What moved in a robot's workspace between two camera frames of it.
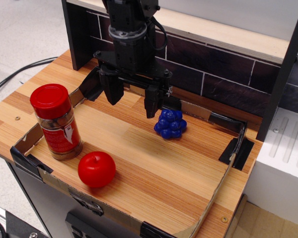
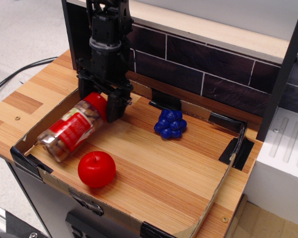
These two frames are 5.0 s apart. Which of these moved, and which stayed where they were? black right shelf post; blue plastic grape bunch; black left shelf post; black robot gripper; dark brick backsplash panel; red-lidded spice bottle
Moved: red-lidded spice bottle; black robot gripper
Stayed: dark brick backsplash panel; black right shelf post; black left shelf post; blue plastic grape bunch
